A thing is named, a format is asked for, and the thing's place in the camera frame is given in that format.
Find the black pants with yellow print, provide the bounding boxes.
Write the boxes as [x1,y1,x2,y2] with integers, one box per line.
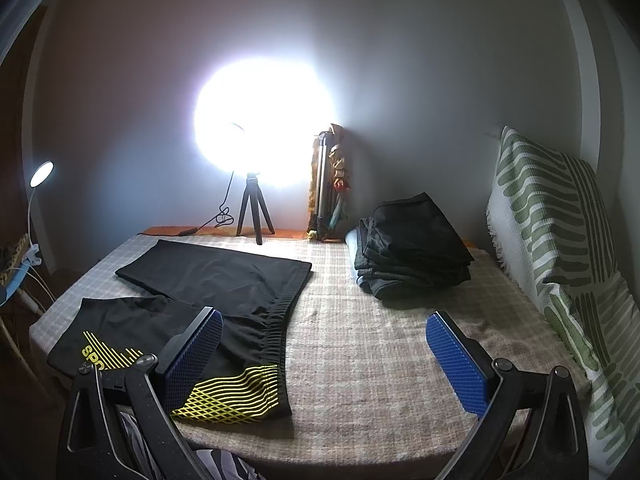
[46,238,315,427]

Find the beige plaid bed cover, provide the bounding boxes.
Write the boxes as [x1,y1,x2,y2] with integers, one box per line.
[28,231,594,474]

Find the stack of folded dark clothes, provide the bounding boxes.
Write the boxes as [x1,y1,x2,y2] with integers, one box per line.
[345,193,474,300]

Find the small black tripod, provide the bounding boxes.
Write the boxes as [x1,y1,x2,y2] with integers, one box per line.
[236,174,276,245]

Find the folded silver tripod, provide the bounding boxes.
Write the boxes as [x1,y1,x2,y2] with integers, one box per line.
[307,131,334,240]

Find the green white patterned blanket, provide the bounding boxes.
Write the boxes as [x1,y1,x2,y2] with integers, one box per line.
[486,127,639,479]

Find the white clip desk lamp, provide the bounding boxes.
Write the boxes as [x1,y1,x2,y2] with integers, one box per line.
[23,159,54,266]

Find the blue chair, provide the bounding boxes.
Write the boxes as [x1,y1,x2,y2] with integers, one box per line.
[0,262,30,306]

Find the orange bed frame edge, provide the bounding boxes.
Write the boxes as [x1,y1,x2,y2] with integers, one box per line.
[142,226,310,240]

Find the black power cable with switch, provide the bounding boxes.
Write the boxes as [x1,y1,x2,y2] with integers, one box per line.
[179,171,237,236]

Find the bright ring light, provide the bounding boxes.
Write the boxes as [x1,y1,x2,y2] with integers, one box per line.
[192,55,337,190]

